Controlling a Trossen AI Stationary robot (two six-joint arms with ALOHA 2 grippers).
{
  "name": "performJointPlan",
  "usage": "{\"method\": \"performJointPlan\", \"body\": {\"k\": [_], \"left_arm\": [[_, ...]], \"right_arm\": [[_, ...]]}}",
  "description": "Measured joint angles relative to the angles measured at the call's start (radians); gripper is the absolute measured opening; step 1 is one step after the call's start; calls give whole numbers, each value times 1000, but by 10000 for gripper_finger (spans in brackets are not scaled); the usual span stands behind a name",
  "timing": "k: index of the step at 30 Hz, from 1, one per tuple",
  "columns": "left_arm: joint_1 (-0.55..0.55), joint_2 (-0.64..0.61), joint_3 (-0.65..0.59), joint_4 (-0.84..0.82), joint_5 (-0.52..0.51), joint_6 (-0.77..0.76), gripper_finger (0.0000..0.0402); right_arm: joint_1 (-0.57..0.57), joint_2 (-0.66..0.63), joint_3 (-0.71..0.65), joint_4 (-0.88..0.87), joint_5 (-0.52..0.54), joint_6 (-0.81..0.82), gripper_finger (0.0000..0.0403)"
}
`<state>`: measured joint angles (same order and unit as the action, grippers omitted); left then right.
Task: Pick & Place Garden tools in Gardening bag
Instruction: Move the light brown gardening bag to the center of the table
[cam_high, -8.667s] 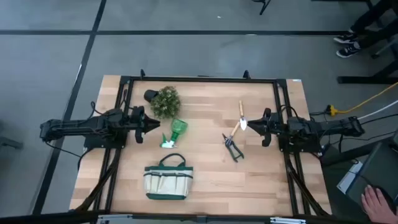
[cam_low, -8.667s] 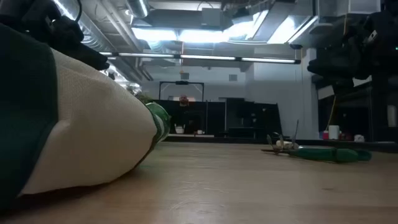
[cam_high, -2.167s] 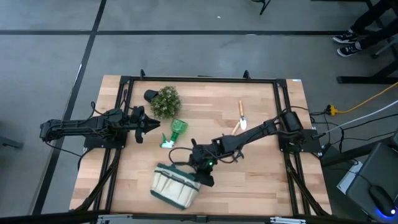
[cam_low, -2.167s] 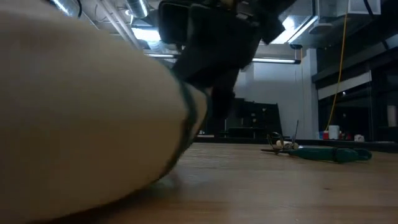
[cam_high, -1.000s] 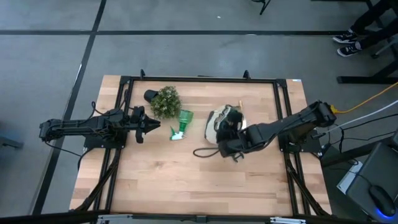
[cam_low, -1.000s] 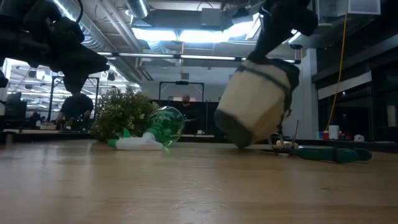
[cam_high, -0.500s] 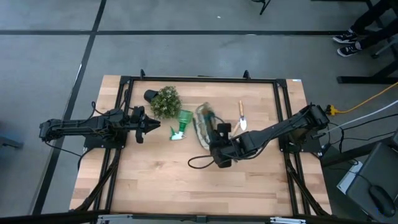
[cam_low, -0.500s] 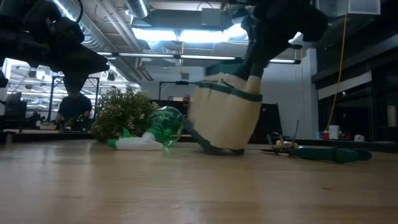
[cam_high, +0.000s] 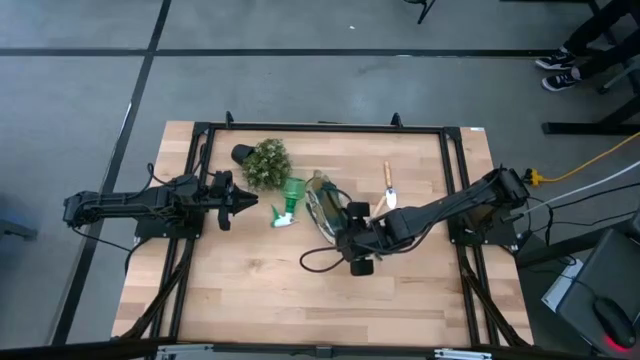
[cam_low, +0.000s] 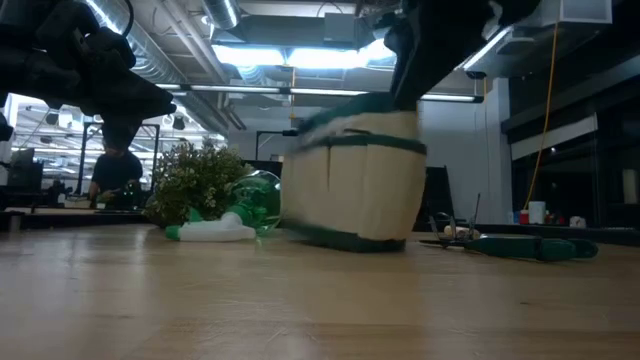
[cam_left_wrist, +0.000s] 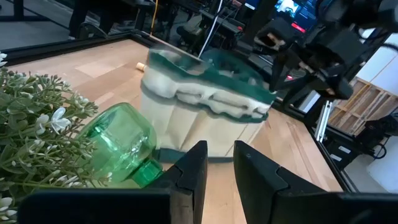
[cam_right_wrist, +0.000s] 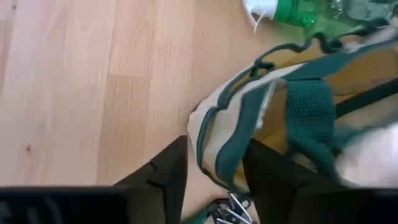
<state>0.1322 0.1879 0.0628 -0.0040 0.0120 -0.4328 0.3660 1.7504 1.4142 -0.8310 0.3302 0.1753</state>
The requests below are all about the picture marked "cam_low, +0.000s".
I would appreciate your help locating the background wooden desk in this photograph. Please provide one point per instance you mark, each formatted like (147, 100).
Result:
(60, 216)

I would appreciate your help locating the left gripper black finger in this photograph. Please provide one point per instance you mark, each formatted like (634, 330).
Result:
(135, 97)
(122, 132)

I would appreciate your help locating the silver ventilation duct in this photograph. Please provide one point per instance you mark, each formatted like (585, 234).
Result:
(222, 12)

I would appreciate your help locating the red cup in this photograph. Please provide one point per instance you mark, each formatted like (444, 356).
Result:
(523, 217)

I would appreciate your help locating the beige green-trimmed gardening bag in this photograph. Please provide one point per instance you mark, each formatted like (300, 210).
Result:
(355, 185)

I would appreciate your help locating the person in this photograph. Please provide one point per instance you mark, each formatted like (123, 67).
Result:
(116, 172)

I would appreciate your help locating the white cup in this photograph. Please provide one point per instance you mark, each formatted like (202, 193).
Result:
(536, 212)

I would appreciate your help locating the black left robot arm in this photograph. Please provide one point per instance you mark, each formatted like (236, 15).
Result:
(15, 65)

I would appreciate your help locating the small white object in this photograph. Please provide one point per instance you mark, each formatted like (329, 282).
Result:
(577, 222)

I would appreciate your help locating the artificial green bush plant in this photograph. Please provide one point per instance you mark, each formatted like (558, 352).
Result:
(192, 182)

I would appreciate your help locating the green transparent spray bottle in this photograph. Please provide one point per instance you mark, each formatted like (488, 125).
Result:
(250, 205)

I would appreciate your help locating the black desk monitor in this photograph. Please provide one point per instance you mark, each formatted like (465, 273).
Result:
(25, 172)

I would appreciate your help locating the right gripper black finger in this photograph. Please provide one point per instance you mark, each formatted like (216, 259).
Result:
(407, 75)

